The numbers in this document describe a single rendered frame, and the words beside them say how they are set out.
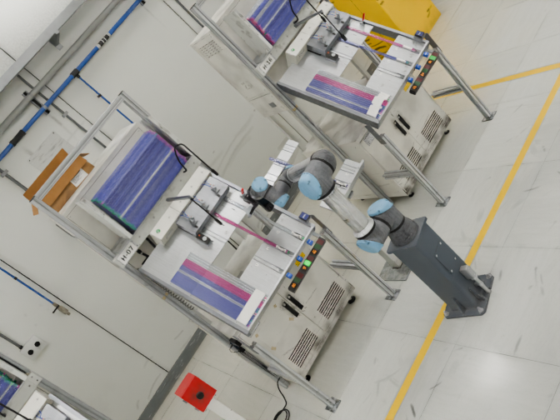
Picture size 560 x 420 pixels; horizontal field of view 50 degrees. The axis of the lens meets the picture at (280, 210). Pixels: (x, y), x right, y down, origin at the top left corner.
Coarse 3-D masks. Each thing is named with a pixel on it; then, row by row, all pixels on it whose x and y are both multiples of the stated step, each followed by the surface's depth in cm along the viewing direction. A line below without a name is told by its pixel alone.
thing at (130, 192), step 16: (144, 144) 331; (160, 144) 335; (128, 160) 327; (144, 160) 330; (160, 160) 335; (176, 160) 340; (112, 176) 324; (128, 176) 325; (144, 176) 330; (160, 176) 334; (112, 192) 321; (128, 192) 325; (144, 192) 330; (160, 192) 334; (112, 208) 321; (128, 208) 325; (144, 208) 329; (128, 224) 325
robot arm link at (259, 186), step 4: (256, 180) 295; (260, 180) 295; (264, 180) 296; (252, 184) 295; (256, 184) 294; (260, 184) 295; (264, 184) 295; (268, 184) 298; (252, 188) 297; (256, 188) 294; (260, 188) 294; (264, 188) 295; (252, 192) 302; (256, 192) 299; (260, 192) 297; (264, 192) 296; (256, 196) 303; (260, 196) 303
